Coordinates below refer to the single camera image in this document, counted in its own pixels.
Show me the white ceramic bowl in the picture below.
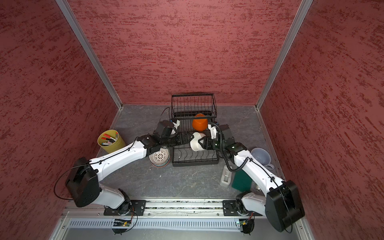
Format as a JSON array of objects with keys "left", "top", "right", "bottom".
[{"left": 190, "top": 132, "right": 206, "bottom": 152}]

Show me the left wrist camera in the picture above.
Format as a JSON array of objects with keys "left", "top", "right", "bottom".
[{"left": 170, "top": 118, "right": 181, "bottom": 136}]

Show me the orange plastic bowl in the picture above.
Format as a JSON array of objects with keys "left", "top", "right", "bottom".
[{"left": 192, "top": 114, "right": 208, "bottom": 132}]

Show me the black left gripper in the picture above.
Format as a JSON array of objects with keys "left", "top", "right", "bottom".
[{"left": 161, "top": 131, "right": 195, "bottom": 147}]

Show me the yellow-green pen cup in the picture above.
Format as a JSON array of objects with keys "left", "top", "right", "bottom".
[{"left": 97, "top": 130, "right": 126, "bottom": 154}]

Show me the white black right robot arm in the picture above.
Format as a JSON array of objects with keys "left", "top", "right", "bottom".
[{"left": 190, "top": 123, "right": 305, "bottom": 232}]

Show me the black wire dish rack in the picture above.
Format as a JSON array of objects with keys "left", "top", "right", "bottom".
[{"left": 171, "top": 93, "right": 219, "bottom": 167}]

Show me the patterned bowl stack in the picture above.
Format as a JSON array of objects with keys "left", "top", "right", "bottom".
[{"left": 149, "top": 148, "right": 171, "bottom": 168}]

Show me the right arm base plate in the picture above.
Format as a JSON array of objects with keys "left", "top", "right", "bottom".
[{"left": 222, "top": 200, "right": 263, "bottom": 217}]

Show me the red marker in cup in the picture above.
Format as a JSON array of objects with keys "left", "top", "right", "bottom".
[{"left": 102, "top": 138, "right": 116, "bottom": 143}]

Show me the translucent measuring cup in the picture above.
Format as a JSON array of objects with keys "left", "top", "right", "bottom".
[{"left": 251, "top": 148, "right": 275, "bottom": 171}]

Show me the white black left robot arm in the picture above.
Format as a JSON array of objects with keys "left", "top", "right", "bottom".
[{"left": 65, "top": 120, "right": 194, "bottom": 212}]

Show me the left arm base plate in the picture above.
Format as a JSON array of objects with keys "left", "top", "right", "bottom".
[{"left": 104, "top": 200, "right": 147, "bottom": 217}]

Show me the green sponge pad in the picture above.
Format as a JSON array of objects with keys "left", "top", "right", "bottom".
[{"left": 232, "top": 170, "right": 253, "bottom": 192}]

